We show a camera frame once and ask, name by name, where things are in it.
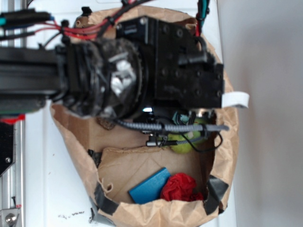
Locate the blue rectangular block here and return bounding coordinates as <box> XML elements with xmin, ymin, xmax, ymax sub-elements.
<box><xmin>128</xmin><ymin>168</ymin><xmax>171</xmax><ymax>204</ymax></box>

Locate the red crumpled paper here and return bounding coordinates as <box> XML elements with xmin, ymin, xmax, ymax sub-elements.
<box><xmin>160</xmin><ymin>173</ymin><xmax>204</xmax><ymax>202</ymax></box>

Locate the brown paper bag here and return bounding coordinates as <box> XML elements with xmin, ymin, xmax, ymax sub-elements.
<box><xmin>50</xmin><ymin>6</ymin><xmax>240</xmax><ymax>227</ymax></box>

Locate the green plush toy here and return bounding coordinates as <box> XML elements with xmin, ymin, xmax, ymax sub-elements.
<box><xmin>164</xmin><ymin>117</ymin><xmax>208</xmax><ymax>154</ymax></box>

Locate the aluminium frame rail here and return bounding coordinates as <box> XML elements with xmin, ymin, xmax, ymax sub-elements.
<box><xmin>0</xmin><ymin>121</ymin><xmax>25</xmax><ymax>227</ymax></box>

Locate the red wire bundle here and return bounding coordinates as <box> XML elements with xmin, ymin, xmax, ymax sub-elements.
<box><xmin>42</xmin><ymin>0</ymin><xmax>143</xmax><ymax>42</ymax></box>

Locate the brown rock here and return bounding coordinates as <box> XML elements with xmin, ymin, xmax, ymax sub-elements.
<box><xmin>97</xmin><ymin>117</ymin><xmax>116</xmax><ymax>131</ymax></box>

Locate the light blue cloth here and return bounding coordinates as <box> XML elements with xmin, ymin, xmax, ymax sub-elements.
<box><xmin>172</xmin><ymin>112</ymin><xmax>189</xmax><ymax>125</ymax></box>

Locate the white flat ribbon cable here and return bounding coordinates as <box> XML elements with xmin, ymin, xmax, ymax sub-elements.
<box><xmin>222</xmin><ymin>91</ymin><xmax>250</xmax><ymax>109</ymax></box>

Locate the black mounting bracket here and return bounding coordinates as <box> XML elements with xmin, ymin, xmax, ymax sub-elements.
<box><xmin>0</xmin><ymin>122</ymin><xmax>16</xmax><ymax>176</ymax></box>

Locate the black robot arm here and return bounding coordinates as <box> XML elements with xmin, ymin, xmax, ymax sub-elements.
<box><xmin>0</xmin><ymin>15</ymin><xmax>224</xmax><ymax>120</ymax></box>

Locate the grey braided cable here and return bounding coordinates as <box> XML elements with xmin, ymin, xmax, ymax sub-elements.
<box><xmin>111</xmin><ymin>118</ymin><xmax>230</xmax><ymax>148</ymax></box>

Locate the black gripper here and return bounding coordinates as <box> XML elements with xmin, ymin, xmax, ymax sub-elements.
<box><xmin>116</xmin><ymin>16</ymin><xmax>224</xmax><ymax>109</ymax></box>

